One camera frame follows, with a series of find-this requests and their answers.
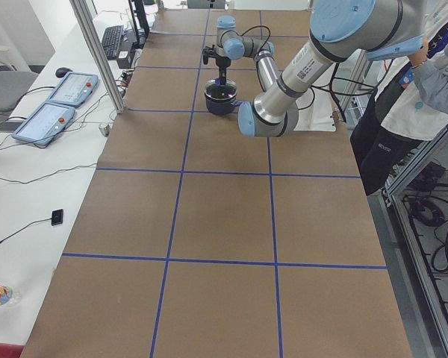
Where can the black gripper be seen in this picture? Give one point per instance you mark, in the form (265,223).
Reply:
(222,68)

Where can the glass pot lid blue knob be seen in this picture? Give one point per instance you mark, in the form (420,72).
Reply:
(214,90)

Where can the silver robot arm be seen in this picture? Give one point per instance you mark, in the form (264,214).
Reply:
(384,29)

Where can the dark blue saucepan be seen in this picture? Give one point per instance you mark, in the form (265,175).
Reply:
(222,107)

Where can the black keyboard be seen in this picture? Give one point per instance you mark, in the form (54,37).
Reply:
(111,41)

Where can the far blue teach pendant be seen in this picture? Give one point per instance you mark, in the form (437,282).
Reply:
(74,89)

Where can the blue teach pendant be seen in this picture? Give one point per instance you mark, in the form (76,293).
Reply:
(74,89)
(45,123)

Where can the black computer mouse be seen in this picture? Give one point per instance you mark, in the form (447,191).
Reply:
(62,71)

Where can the near blue teach pendant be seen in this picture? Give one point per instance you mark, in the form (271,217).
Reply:
(45,123)

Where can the person in grey jacket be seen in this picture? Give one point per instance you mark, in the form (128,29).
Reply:
(410,107)

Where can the grey office chair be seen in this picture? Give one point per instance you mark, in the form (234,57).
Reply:
(13,85)

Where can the small black device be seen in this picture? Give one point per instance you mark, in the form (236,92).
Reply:
(57,217)

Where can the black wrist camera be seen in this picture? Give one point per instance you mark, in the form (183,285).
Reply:
(207,53)

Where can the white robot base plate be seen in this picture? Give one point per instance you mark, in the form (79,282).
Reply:
(315,112)

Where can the aluminium frame post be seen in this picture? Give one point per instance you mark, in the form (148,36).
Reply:
(85,22)

